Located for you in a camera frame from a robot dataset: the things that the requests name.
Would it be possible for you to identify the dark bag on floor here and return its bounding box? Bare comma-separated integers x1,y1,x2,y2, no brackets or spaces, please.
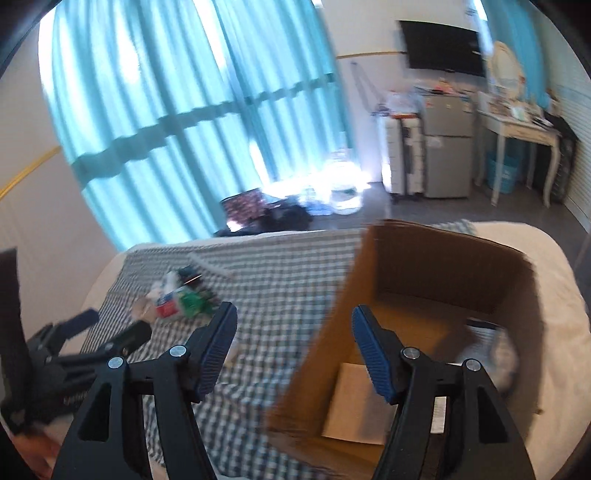
216,203,315,237

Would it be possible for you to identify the clear water jug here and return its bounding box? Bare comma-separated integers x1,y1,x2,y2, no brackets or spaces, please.
330,150,366,216

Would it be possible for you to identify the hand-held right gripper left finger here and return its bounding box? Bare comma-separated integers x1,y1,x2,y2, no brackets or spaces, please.
51,301,238,480

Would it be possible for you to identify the clear plastic bag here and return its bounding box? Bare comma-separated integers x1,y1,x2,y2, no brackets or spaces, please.
385,88,426,119

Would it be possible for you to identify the blue plastic basket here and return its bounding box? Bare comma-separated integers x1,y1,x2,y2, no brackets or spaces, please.
487,152,523,193

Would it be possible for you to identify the white dressing table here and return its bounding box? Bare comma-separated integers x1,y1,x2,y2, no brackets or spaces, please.
475,92,563,208

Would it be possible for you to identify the turquoise window curtain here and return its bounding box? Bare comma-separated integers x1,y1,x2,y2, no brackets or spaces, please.
39,0,356,252

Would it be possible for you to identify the black chair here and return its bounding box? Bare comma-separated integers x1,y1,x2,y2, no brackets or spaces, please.
544,111,579,205

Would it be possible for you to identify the dark patterned bag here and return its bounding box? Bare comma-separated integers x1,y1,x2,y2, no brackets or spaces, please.
221,188,265,232

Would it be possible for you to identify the turquoise wall curtain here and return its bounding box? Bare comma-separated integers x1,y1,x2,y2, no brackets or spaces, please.
480,0,552,107

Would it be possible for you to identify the black wall television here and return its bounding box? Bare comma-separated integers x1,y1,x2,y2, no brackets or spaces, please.
399,19,486,78

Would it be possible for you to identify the pack of water bottles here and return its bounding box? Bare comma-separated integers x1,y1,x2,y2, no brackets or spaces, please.
299,185,333,217

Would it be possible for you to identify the brown cardboard box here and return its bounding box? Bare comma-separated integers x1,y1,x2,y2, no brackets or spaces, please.
265,220,546,480

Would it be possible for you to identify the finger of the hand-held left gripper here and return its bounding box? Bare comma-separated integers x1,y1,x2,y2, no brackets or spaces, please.
90,320,153,360
46,309,100,343

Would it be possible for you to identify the grey mini fridge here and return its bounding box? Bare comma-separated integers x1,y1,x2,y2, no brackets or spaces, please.
421,90,477,199

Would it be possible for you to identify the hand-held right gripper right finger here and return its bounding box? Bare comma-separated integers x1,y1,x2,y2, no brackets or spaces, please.
352,305,536,480

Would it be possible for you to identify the white suitcase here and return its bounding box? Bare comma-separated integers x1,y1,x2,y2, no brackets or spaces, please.
382,115,428,202

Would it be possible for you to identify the red and white packet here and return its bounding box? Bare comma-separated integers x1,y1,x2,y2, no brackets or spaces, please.
154,286,186,320

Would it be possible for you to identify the checkered blanket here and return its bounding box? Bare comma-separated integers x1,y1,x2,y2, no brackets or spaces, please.
95,219,476,477

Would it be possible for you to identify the oval white-framed mirror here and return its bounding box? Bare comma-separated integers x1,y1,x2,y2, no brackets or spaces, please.
488,41,527,89

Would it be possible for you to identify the white plastic bag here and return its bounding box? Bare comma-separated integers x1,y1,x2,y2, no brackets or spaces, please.
455,318,520,394

